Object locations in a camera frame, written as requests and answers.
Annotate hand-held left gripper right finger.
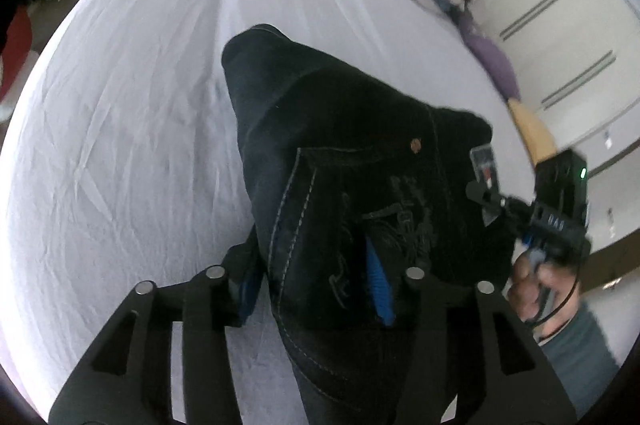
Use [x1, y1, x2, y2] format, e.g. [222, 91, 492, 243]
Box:
[364, 237, 581, 425]

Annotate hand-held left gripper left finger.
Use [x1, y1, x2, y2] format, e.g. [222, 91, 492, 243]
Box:
[47, 235, 267, 425]

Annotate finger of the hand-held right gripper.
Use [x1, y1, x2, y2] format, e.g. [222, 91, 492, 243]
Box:
[465, 181, 535, 226]

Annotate black pants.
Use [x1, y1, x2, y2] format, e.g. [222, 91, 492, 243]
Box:
[221, 24, 517, 425]

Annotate person's right forearm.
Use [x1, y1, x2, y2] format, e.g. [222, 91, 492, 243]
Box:
[537, 301, 622, 417]

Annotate person's right hand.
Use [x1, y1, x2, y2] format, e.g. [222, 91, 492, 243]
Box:
[505, 250, 582, 342]

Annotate tan pillow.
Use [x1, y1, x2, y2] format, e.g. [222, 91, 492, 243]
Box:
[507, 98, 559, 166]

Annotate purple pillow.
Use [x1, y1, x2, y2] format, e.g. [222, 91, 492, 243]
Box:
[457, 11, 522, 102]

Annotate white wardrobe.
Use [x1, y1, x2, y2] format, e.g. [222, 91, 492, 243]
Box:
[480, 0, 640, 146]

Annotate white bed sheet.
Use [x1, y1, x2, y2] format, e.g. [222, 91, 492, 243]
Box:
[0, 0, 543, 425]

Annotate red object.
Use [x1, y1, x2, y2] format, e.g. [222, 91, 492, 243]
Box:
[0, 5, 34, 106]

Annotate black cable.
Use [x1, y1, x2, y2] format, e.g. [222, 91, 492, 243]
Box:
[520, 262, 583, 342]

